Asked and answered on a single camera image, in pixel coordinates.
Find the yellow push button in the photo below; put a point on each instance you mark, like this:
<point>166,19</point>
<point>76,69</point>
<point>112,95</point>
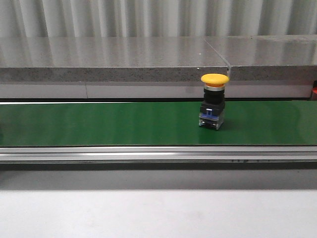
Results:
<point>212,107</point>

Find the grey stone slab left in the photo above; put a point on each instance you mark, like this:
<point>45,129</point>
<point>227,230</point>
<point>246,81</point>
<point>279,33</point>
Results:
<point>107,59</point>

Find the grey stone slab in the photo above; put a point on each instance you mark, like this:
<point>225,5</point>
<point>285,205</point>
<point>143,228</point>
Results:
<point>107,59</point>
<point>268,58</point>

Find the green conveyor belt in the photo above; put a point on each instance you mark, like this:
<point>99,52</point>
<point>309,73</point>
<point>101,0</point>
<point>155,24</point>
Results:
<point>157,123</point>

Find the grey stone slab right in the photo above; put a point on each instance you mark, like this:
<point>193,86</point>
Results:
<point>268,58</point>

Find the red plastic tray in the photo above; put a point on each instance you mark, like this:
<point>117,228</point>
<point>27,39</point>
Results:
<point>313,95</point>

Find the white pleated curtain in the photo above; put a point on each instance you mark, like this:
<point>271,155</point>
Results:
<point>167,18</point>

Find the aluminium conveyor frame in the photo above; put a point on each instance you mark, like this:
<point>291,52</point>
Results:
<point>157,154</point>

